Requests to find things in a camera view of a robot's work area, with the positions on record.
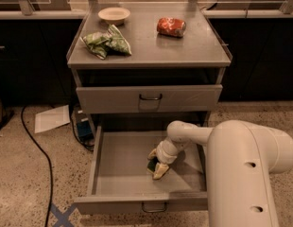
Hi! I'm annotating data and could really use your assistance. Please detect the blue box on floor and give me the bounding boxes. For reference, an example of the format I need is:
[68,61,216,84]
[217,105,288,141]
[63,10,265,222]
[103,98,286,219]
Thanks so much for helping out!
[76,121,94,141]

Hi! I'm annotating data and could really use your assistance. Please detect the grey metal drawer cabinet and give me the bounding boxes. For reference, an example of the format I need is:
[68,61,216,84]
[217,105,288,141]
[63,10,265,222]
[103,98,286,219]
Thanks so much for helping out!
[67,3,232,130]

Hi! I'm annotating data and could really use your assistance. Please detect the white paper sheet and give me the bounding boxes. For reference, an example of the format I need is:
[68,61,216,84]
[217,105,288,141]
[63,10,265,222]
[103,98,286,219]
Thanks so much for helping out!
[35,105,70,133]

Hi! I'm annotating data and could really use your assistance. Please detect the black middle drawer handle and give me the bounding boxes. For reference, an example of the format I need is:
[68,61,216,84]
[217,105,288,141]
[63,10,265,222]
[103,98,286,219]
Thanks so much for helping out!
[141,202,167,214]

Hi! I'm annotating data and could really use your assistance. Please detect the black upper drawer handle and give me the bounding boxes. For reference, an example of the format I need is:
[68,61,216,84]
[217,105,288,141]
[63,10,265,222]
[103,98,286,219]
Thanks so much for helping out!
[139,94,163,101]

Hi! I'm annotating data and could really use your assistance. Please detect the open grey middle drawer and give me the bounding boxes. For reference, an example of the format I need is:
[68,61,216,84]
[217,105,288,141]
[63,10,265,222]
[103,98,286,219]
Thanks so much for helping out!
[75,126,208,215]

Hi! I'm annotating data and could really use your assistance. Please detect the green and yellow sponge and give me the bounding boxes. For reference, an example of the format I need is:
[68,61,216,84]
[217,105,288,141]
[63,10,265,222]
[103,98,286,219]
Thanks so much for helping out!
[147,158,158,174]

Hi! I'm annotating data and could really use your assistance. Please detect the black cable left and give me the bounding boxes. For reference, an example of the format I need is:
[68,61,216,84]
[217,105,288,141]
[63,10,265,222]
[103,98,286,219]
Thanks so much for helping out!
[20,105,55,227]

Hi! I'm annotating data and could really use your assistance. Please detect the white ceramic bowl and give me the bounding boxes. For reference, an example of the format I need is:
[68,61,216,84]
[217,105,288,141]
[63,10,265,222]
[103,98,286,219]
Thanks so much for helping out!
[98,8,130,26]

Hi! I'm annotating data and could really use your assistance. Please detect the grey upper drawer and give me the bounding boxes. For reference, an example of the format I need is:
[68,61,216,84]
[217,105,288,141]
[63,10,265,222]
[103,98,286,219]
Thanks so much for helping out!
[77,85,222,114]

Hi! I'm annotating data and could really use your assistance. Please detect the black drawer handle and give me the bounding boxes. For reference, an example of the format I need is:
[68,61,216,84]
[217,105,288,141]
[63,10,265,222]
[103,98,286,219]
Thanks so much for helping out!
[141,202,167,214]
[139,94,163,101]

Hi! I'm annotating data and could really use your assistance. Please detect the green chip bag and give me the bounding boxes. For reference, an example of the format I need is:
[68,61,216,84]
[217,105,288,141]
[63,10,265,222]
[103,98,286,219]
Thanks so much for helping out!
[80,25,131,60]

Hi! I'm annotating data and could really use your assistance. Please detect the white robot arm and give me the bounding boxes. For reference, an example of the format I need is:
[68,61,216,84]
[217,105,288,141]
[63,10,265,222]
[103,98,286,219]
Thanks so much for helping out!
[148,120,293,227]

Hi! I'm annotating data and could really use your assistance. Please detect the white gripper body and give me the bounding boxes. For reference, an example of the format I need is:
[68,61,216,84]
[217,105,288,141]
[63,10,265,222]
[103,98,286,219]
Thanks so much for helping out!
[156,137,184,165]

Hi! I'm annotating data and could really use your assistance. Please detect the crushed orange soda can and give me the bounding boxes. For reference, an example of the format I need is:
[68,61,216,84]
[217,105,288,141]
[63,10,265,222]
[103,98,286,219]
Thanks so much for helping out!
[157,17,186,38]

